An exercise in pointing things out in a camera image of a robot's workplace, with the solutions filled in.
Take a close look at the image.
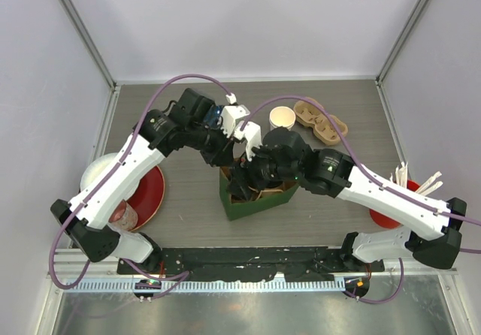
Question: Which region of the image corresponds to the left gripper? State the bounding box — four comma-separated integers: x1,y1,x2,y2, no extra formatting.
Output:
186,119,237,168

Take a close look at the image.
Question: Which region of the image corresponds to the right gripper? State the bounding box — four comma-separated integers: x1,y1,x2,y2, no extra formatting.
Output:
227,135,301,201

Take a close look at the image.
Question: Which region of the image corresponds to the green paper bag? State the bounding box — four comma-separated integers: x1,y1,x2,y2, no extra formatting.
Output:
219,155,299,221

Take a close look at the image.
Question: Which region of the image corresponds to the stack of white paper cups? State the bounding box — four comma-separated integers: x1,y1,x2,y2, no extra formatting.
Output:
269,106,296,130

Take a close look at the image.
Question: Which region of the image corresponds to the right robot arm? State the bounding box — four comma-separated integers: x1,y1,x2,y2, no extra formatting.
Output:
228,128,466,271

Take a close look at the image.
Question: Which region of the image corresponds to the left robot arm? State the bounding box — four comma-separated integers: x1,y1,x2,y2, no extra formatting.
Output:
50,88,249,274

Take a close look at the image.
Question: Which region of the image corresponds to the blue ceramic dish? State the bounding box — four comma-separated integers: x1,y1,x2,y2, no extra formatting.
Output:
204,105,224,129

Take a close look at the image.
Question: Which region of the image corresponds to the red plate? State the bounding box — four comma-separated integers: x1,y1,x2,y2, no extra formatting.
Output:
127,166,165,231

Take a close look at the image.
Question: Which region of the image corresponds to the white bowl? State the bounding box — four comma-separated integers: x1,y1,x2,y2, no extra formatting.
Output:
80,152,117,192

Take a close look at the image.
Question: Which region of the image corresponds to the pink patterned cup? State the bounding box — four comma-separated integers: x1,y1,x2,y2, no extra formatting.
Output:
109,200,138,231

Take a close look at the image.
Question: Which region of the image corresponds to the red cup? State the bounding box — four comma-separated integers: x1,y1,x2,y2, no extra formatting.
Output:
369,180,420,229

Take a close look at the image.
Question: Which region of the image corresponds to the paper wrapped straw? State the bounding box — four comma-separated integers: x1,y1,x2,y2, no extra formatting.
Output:
389,161,408,189
416,171,443,196

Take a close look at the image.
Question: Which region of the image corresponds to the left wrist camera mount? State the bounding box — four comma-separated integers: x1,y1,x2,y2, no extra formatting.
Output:
220,93,250,137

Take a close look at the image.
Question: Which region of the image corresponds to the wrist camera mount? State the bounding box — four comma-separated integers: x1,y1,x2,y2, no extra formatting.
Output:
220,93,250,137
233,121,262,161

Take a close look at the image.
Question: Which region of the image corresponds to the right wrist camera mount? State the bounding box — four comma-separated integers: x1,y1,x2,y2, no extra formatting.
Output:
233,121,262,161

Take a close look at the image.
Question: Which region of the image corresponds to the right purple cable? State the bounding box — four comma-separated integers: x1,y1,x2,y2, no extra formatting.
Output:
238,95,481,305

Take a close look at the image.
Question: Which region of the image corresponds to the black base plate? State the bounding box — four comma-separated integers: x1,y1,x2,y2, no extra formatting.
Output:
116,245,386,282

